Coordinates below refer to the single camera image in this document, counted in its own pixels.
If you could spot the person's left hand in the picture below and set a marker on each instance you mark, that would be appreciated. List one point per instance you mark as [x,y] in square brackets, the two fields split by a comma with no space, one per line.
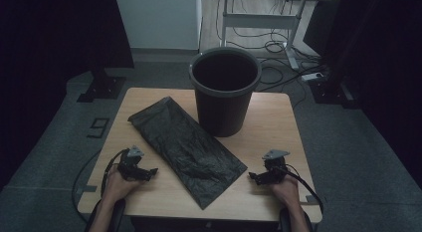
[119,188]

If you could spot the white desk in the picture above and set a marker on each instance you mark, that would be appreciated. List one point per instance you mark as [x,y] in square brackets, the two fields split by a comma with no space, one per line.
[258,21]

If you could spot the white cabinet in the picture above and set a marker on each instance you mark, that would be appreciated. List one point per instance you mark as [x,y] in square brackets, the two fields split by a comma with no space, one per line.
[159,19]

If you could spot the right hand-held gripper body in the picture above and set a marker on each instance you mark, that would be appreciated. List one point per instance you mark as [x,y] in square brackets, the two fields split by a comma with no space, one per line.
[277,169]

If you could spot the black curtain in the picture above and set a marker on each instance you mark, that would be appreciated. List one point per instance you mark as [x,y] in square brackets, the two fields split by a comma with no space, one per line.
[381,43]
[49,43]

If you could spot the black plastic trash bin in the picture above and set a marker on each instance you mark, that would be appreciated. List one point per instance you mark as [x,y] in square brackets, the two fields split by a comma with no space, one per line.
[220,116]

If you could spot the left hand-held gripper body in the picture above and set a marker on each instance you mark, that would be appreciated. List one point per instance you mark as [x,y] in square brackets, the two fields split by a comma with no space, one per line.
[130,165]

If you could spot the black plastic trash bag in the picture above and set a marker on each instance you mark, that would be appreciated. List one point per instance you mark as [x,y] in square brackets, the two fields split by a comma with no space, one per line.
[185,149]

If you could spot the grey tape strip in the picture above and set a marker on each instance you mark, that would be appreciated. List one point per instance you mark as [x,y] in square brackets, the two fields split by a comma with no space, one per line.
[312,199]
[89,188]

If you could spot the person's right hand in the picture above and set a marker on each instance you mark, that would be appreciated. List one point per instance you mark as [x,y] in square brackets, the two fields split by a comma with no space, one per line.
[288,192]

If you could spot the black floor socket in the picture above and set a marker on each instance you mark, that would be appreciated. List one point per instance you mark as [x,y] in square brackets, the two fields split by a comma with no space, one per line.
[98,127]

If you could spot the black stand base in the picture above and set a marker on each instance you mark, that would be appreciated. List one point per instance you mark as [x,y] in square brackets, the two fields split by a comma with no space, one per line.
[331,92]
[103,87]

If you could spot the white power strip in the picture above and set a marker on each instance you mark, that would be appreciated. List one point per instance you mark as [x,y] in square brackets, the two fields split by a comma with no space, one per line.
[312,76]

